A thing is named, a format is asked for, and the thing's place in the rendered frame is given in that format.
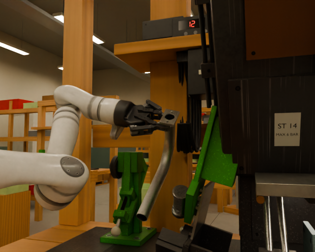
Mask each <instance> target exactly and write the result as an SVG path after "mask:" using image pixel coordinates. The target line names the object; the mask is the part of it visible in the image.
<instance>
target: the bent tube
mask: <svg viewBox="0 0 315 252"><path fill-rule="evenodd" d="M179 114H180V112H179V111H176V110H170V109H165V111H164V113H163V115H162V117H161V119H160V121H159V124H162V125H167V126H171V131H165V132H164V147H163V152H162V157H161V160H160V164H159V166H158V169H157V171H156V173H155V175H154V178H153V180H152V182H151V184H150V186H149V188H148V190H147V193H146V195H145V197H144V199H143V201H142V203H141V205H140V207H139V210H138V212H137V214H136V217H137V218H138V219H139V220H140V221H143V222H146V221H147V220H148V218H149V215H150V213H151V211H152V208H153V206H154V204H155V201H156V199H157V197H158V194H159V192H160V190H161V187H162V185H163V183H164V180H165V178H166V176H167V173H168V171H169V168H170V164H171V161H172V157H173V152H174V146H175V132H176V121H177V119H178V116H179Z"/></svg>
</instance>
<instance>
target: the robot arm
mask: <svg viewBox="0 0 315 252"><path fill-rule="evenodd" d="M53 97H54V100H55V104H56V107H57V110H56V112H55V113H54V116H53V120H52V126H51V133H50V139H49V144H48V148H47V152H46V153H39V152H20V151H10V150H2V149H0V189H3V188H7V187H11V186H16V185H25V184H33V185H34V188H33V191H34V196H35V199H36V201H37V202H38V203H39V204H40V205H41V206H42V207H44V208H46V209H48V210H51V211H58V210H61V209H63V208H65V207H66V206H68V205H69V204H70V203H71V202H72V201H73V200H74V199H75V197H76V196H77V195H78V194H79V192H80V191H81V190H82V189H83V187H84V186H85V184H86V183H87V181H88V179H89V169H88V167H87V166H86V164H85V163H84V162H82V161H81V160H80V159H78V158H76V157H74V156H72V154H73V151H74V148H75V145H76V142H77V138H78V134H79V120H80V118H81V115H82V114H83V116H84V117H86V118H87V119H91V120H96V121H100V122H104V123H106V124H110V125H112V128H111V131H110V138H111V139H113V140H117V139H118V137H119V136H120V134H121V133H122V131H123V129H124V128H128V127H129V129H130V135H131V136H132V137H134V136H143V135H151V134H153V131H156V130H160V131H164V132H170V131H171V130H172V126H169V125H164V124H160V122H159V121H158V122H156V121H154V120H161V118H162V116H163V114H164V113H163V112H162V107H161V106H159V105H157V104H156V103H154V102H152V101H151V100H149V99H147V100H146V103H145V104H143V105H135V104H134V103H132V102H131V101H126V100H121V99H115V98H105V97H100V96H94V95H92V94H90V93H88V92H86V91H84V90H82V89H80V88H78V87H76V86H72V85H61V86H59V87H57V88H56V89H55V91H54V93H53ZM157 115H158V116H157ZM144 130H145V131H144Z"/></svg>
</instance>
